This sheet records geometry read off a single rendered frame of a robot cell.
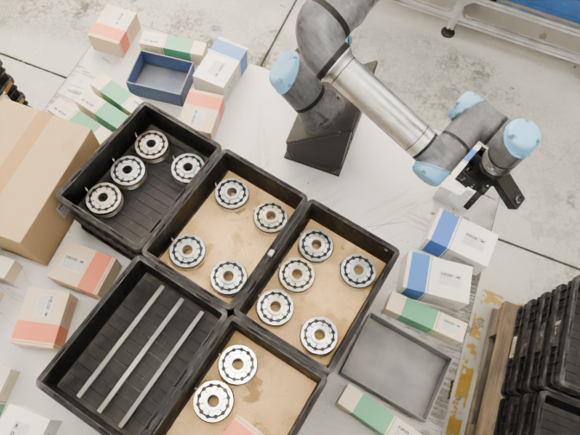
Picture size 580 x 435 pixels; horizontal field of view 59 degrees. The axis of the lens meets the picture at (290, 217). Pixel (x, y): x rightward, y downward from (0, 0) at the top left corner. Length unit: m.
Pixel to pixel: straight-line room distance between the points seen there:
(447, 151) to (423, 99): 1.79
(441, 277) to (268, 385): 0.61
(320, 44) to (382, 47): 2.01
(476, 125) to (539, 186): 1.73
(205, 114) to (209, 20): 1.42
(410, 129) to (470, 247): 0.64
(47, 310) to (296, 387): 0.74
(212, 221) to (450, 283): 0.74
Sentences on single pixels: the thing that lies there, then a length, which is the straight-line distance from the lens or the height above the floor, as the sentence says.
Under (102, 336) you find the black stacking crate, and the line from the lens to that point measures 1.50.
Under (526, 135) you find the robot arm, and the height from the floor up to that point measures 1.37.
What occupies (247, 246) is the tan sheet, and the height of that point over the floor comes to 0.83.
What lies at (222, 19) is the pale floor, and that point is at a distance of 3.17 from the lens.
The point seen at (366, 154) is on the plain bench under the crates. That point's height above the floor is 0.70.
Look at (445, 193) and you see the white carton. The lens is 1.77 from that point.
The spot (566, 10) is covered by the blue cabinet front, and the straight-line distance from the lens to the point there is 3.14.
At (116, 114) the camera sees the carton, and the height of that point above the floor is 0.76.
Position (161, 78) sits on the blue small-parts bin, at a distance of 2.01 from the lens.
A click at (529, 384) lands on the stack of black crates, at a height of 0.38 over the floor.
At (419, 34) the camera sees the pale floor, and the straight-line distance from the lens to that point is 3.25.
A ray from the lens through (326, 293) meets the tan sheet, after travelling 1.48.
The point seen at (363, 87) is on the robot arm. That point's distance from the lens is 1.13.
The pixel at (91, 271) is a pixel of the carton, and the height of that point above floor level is 0.78.
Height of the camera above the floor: 2.25
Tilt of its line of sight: 66 degrees down
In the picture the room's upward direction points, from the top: 8 degrees clockwise
